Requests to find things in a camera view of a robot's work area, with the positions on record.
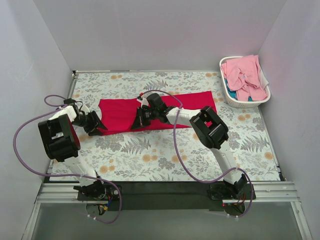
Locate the red t shirt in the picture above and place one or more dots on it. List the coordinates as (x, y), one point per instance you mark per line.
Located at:
(118, 115)

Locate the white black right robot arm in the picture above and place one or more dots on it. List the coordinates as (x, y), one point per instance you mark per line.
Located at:
(234, 183)

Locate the pink t shirt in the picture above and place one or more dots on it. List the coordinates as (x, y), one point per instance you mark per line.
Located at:
(243, 75)

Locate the white laundry basket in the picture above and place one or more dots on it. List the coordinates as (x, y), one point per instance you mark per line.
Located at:
(238, 104)

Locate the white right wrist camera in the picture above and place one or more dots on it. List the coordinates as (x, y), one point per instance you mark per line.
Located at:
(142, 100)

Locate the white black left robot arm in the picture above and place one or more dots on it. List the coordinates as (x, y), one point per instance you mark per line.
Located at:
(61, 143)

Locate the blue garment in basket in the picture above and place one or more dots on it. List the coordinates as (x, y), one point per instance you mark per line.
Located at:
(232, 94)

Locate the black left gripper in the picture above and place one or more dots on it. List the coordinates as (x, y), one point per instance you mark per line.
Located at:
(90, 122)

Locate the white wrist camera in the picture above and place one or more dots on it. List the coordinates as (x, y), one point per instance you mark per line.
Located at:
(84, 110)
(142, 100)

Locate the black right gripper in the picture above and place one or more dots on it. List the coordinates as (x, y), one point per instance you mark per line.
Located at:
(143, 117)

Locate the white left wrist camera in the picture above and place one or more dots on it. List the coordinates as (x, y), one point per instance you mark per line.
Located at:
(84, 110)

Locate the aluminium frame rail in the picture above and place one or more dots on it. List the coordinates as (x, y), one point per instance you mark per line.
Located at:
(265, 191)

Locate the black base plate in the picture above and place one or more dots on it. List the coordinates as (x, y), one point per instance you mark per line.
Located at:
(165, 195)

